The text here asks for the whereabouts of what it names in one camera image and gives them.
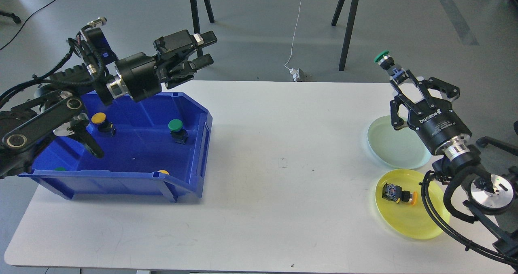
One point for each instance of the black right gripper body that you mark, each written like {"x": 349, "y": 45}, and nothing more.
{"x": 436, "y": 125}

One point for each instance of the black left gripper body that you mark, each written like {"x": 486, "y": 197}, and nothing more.
{"x": 140, "y": 76}

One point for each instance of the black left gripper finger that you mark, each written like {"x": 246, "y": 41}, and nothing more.
{"x": 182, "y": 44}
{"x": 186, "y": 70}

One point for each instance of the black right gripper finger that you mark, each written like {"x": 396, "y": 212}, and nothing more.
{"x": 451, "y": 92}
{"x": 397, "y": 122}

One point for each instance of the yellow push button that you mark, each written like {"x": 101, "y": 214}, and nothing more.
{"x": 395, "y": 193}
{"x": 104, "y": 127}

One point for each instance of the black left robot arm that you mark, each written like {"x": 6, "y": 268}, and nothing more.
{"x": 91, "y": 65}

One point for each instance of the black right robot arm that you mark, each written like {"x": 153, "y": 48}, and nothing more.
{"x": 472, "y": 194}

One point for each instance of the pale green plate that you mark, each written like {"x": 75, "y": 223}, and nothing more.
{"x": 396, "y": 148}

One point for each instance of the yellow plate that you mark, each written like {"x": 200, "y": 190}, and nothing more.
{"x": 410, "y": 219}

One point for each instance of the blue plastic bin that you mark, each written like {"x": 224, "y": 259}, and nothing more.
{"x": 142, "y": 146}

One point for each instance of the white power adapter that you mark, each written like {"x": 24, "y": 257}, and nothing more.
{"x": 297, "y": 74}

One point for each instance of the black tripod legs right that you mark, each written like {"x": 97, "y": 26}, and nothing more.
{"x": 352, "y": 14}

